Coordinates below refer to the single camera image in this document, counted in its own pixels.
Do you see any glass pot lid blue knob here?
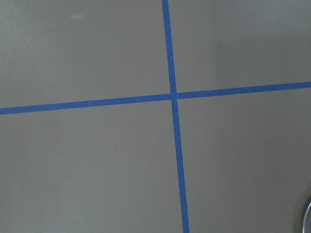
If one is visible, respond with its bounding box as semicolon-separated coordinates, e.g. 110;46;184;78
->
302;198;311;233

